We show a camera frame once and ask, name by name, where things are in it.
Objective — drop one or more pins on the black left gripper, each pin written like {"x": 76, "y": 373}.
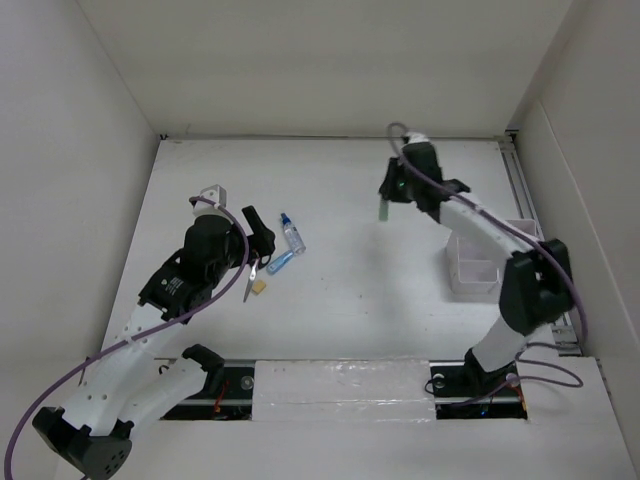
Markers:
{"x": 261, "y": 242}

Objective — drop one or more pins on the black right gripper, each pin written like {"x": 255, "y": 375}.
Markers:
{"x": 393, "y": 167}

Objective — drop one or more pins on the clear spray bottle blue cap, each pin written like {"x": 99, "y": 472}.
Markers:
{"x": 292, "y": 236}

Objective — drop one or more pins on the blue correction tape dispenser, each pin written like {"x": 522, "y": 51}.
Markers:
{"x": 278, "y": 263}

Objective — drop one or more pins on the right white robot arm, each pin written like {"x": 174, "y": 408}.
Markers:
{"x": 536, "y": 279}

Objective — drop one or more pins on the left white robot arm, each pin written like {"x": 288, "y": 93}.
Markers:
{"x": 94, "y": 429}

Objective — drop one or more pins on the yellow eraser block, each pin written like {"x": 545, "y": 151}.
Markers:
{"x": 258, "y": 287}

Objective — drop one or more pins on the clear compartment organizer box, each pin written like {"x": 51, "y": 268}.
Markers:
{"x": 477, "y": 252}

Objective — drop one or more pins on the black handled scissors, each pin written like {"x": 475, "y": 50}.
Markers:
{"x": 255, "y": 275}

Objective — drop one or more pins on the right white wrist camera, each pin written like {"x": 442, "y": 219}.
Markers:
{"x": 415, "y": 137}

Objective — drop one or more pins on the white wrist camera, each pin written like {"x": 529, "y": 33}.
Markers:
{"x": 415, "y": 137}
{"x": 212, "y": 196}

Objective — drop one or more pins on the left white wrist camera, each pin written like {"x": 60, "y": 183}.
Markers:
{"x": 212, "y": 196}

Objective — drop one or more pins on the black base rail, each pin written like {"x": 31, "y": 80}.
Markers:
{"x": 401, "y": 390}

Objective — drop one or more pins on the aluminium frame rail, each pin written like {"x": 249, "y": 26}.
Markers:
{"x": 562, "y": 330}

